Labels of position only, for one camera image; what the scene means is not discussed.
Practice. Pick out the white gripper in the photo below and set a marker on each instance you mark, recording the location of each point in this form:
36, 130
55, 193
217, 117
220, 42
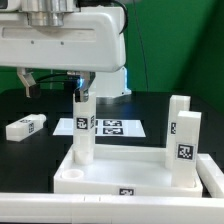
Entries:
89, 40

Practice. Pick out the white desk top panel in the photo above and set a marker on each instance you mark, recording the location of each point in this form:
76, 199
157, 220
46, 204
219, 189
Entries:
121, 170

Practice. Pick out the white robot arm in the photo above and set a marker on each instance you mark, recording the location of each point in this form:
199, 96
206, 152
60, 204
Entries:
50, 13

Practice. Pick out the white tag sheet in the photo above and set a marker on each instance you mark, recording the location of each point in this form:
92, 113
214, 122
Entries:
104, 127

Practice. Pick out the white front fence bar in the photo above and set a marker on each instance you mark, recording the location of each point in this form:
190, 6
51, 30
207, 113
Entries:
102, 209

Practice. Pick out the white fence bar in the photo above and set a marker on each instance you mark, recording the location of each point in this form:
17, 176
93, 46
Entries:
102, 209
211, 175

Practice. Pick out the white right fence bar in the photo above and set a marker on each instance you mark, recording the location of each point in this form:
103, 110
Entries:
211, 175

